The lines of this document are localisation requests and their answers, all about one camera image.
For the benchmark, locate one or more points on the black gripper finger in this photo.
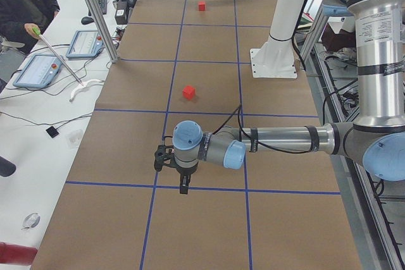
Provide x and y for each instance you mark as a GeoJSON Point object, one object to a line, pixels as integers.
{"type": "Point", "coordinates": [182, 185]}
{"type": "Point", "coordinates": [186, 184]}

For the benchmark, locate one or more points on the red cube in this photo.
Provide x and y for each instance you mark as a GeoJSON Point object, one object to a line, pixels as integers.
{"type": "Point", "coordinates": [188, 92]}
{"type": "Point", "coordinates": [202, 6]}

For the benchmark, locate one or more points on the brown paper table mat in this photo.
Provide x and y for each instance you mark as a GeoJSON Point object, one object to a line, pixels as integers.
{"type": "Point", "coordinates": [278, 211]}

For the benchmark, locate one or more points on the white curved plastic piece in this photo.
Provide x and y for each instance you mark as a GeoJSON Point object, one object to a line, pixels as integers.
{"type": "Point", "coordinates": [82, 86]}

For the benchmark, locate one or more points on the small black square device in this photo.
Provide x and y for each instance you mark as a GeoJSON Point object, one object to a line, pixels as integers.
{"type": "Point", "coordinates": [52, 132]}

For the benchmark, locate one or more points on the clear tape roll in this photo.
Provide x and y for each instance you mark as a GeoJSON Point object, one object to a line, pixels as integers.
{"type": "Point", "coordinates": [31, 221]}

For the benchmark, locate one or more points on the far teach pendant tablet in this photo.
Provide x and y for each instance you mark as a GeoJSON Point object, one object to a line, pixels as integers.
{"type": "Point", "coordinates": [84, 45]}

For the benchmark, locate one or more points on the teach pendant tablet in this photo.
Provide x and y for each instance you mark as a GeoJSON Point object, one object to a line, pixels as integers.
{"type": "Point", "coordinates": [84, 45]}
{"type": "Point", "coordinates": [39, 72]}

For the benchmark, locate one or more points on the black power adapter box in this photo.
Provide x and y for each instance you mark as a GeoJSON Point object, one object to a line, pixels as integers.
{"type": "Point", "coordinates": [121, 13]}

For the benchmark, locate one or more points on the near teach pendant tablet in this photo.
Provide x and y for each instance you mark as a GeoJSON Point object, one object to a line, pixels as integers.
{"type": "Point", "coordinates": [39, 72]}

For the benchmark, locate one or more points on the black computer mouse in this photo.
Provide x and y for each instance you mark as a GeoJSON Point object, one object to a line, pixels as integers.
{"type": "Point", "coordinates": [87, 20]}

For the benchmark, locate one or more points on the red cylinder object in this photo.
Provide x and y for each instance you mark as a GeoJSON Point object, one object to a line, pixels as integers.
{"type": "Point", "coordinates": [17, 254]}

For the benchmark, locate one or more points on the person in black jacket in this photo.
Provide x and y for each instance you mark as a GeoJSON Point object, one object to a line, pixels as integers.
{"type": "Point", "coordinates": [20, 17]}

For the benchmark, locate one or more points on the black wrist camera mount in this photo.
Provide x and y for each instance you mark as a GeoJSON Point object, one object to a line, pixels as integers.
{"type": "Point", "coordinates": [163, 156]}

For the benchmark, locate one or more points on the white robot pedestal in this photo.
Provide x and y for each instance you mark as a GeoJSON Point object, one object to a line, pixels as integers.
{"type": "Point", "coordinates": [275, 58]}

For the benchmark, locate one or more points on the metal rod green handle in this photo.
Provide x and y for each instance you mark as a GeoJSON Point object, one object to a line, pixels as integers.
{"type": "Point", "coordinates": [37, 32]}

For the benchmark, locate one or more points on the aluminium frame post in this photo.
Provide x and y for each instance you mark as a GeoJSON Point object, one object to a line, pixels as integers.
{"type": "Point", "coordinates": [103, 29]}

